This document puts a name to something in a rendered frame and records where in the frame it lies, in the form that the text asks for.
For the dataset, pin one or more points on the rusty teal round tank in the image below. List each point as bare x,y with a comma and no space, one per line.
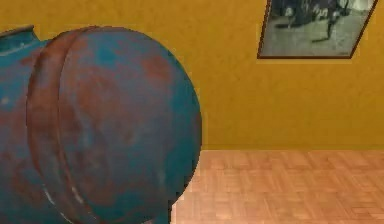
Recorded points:
110,126

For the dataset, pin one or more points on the dark framed grey picture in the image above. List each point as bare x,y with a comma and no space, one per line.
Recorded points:
310,33

